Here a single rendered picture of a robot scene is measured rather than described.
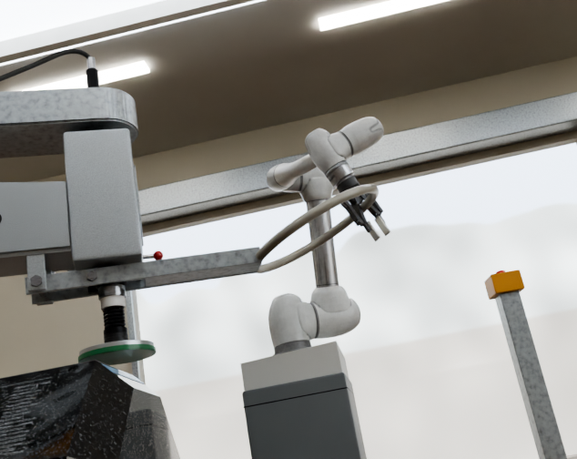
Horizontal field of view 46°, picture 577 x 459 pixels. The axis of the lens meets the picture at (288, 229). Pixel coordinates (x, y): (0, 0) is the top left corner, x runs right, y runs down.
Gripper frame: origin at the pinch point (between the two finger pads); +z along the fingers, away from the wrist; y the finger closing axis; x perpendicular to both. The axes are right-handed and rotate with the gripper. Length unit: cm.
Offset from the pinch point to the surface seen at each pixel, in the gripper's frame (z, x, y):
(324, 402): 39, -52, 24
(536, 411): 85, -24, -35
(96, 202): -47, -4, 81
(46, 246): -42, -10, 98
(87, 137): -67, -2, 74
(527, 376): 73, -23, -40
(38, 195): -57, -9, 94
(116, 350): -5, -8, 96
